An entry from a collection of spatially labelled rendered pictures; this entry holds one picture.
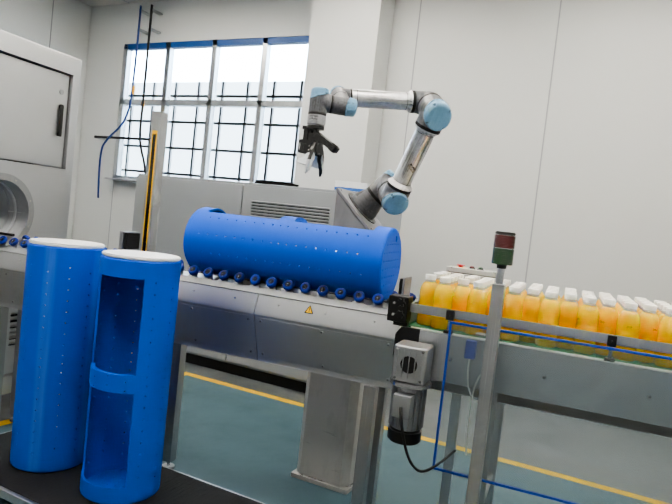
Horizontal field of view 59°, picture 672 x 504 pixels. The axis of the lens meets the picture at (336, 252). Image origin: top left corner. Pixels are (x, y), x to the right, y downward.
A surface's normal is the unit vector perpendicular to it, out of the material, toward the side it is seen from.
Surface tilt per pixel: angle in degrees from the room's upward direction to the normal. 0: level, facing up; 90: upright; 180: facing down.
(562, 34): 90
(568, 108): 90
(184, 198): 90
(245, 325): 110
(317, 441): 90
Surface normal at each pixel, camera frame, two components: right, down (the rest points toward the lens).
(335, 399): -0.44, 0.00
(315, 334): -0.38, 0.34
